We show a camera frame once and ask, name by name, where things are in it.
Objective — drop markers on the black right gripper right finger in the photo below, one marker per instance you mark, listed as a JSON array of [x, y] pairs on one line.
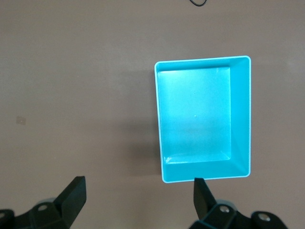
[[214, 217]]

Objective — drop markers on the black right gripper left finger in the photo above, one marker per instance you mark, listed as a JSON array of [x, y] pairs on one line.
[[59, 212]]

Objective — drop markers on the blue plastic box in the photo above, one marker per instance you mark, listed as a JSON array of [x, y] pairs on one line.
[[195, 114]]

